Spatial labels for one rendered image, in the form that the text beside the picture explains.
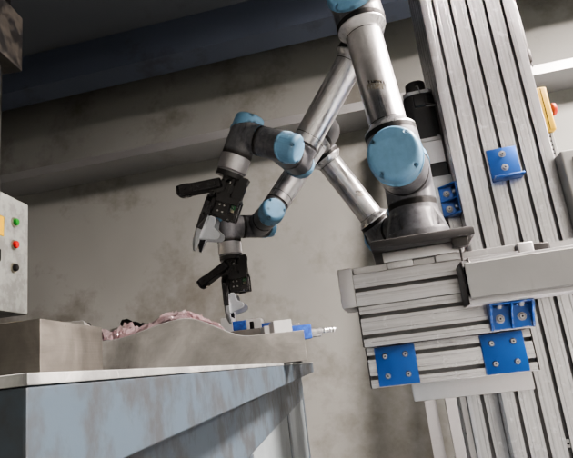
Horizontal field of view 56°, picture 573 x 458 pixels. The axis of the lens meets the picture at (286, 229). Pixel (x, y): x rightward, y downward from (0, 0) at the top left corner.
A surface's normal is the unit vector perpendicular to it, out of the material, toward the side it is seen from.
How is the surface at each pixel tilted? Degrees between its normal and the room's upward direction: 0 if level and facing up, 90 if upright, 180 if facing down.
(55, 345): 90
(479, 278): 90
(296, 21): 90
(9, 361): 90
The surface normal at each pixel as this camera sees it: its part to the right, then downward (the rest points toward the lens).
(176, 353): 0.21, -0.27
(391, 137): -0.32, -0.07
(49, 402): 0.99, -0.14
